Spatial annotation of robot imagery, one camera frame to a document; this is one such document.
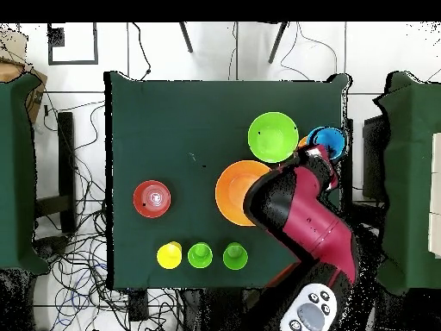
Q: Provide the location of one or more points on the blue cup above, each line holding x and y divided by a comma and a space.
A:
327, 138

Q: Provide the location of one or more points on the large green bowl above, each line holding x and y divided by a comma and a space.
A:
273, 137

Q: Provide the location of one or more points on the large orange bowl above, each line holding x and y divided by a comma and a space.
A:
231, 196

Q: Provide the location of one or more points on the red bowl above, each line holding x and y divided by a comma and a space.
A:
152, 199

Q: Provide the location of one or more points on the yellow cup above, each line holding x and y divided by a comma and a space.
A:
168, 257

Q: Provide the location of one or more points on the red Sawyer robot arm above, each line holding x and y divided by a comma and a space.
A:
310, 220

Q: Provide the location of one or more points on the orange cup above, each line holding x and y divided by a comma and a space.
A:
303, 141

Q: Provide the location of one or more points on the black floor stand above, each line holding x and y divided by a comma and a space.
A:
348, 179
66, 155

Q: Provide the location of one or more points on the green cloth side table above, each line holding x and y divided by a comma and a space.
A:
410, 207
17, 172

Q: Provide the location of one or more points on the dark tripod leg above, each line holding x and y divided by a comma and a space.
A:
186, 38
277, 43

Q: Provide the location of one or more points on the green cup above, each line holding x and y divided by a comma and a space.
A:
200, 257
235, 258

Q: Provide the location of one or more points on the dark green tablecloth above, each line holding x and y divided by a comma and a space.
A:
155, 120

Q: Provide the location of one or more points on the black power box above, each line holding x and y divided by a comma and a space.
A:
138, 305

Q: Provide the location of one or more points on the grey black device base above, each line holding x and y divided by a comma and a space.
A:
51, 246

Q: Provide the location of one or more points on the cardboard box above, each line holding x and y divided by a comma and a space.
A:
36, 100

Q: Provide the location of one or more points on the black square frame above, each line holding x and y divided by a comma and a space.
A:
72, 62

